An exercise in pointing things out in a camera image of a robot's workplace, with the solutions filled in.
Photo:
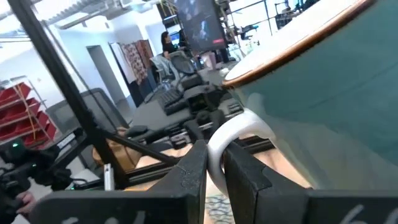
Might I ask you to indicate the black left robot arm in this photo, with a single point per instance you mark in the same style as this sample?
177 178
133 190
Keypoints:
202 105

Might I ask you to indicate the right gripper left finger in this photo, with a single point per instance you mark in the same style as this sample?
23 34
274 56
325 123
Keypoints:
174 199

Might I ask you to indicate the black keyboard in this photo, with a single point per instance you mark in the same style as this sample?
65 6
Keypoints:
171 98

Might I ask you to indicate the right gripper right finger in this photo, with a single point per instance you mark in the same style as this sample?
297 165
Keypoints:
248 193

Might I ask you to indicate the white mug blue pattern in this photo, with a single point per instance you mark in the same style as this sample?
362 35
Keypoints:
219 208

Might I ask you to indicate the person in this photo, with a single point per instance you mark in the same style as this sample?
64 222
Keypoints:
168 45

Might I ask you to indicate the person's hand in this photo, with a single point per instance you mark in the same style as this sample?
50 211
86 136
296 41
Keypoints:
26 200

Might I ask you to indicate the wooden shelf black frame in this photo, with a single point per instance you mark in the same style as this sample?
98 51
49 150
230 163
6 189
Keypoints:
62 77

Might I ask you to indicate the large dark screen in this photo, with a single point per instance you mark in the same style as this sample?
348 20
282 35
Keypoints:
200 23

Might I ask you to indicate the grey office chair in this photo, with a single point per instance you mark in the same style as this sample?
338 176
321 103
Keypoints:
183 65

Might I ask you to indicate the patterned hanging cloth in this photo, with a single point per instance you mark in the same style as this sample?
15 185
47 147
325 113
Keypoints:
135 62

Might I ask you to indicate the red bin rack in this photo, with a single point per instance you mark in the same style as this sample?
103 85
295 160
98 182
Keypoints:
21 115

